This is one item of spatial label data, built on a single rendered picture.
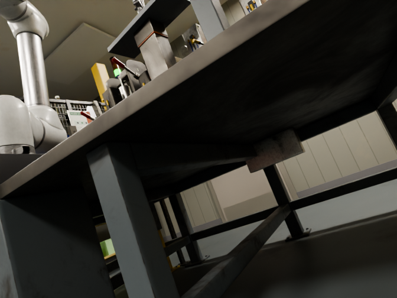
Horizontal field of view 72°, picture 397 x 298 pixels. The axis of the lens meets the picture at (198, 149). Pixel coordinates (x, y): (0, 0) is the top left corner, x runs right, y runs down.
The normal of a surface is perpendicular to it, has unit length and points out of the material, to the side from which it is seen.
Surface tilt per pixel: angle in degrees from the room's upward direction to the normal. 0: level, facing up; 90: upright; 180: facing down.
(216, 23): 90
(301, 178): 90
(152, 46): 90
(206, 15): 90
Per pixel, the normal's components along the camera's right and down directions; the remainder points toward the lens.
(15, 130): 0.75, -0.29
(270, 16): -0.47, 0.01
